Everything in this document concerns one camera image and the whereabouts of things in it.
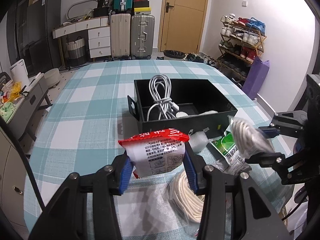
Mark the white trash bin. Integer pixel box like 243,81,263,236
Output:
163,50,186,60

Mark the grey side cabinet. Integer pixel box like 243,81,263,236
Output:
6,73,52,142

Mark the wooden shoe rack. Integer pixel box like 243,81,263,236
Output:
217,14,266,83

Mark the white foam piece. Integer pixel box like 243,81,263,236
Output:
189,131,209,153

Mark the black storage box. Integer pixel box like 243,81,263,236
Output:
127,79,238,139

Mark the white charging cable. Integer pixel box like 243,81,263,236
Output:
146,74,188,121

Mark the stack of shoe boxes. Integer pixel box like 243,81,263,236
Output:
133,0,151,15

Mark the wooden door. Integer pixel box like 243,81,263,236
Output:
158,0,208,53

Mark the striped laundry basket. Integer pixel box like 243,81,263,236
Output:
66,36,87,67

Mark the bagged cream webbing coil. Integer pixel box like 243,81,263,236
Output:
168,171,205,223

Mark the silver suitcase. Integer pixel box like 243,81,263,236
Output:
130,15,155,60

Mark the beige suitcase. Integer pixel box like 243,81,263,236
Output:
110,14,131,57

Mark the dark grey refrigerator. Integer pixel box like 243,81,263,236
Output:
7,0,61,77

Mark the purple paper bag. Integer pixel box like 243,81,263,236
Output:
242,57,270,100

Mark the white drawer desk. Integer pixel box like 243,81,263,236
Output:
52,16,111,60

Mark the white round stool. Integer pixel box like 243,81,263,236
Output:
44,68,60,88

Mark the green white packet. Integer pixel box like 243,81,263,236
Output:
210,131,252,175

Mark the red white wipes packet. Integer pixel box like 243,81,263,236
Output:
118,128,189,178

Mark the bagged white rope bundle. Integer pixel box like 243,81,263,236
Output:
228,114,276,159

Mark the teal plaid tablecloth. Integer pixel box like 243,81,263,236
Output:
30,60,270,239

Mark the black bag on desk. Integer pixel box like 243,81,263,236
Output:
93,0,110,18

